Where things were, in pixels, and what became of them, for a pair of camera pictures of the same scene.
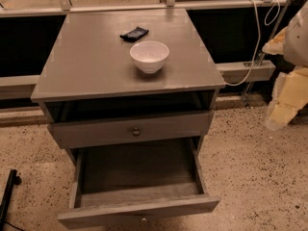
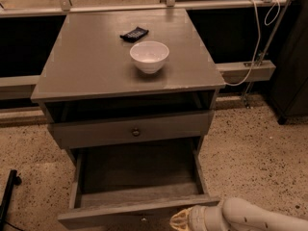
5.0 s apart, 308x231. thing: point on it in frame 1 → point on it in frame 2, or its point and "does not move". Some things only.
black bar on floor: x=13 y=180 does not move
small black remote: x=135 y=34 does not move
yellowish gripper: x=297 y=42 → x=195 y=218
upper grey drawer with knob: x=78 y=134 does not move
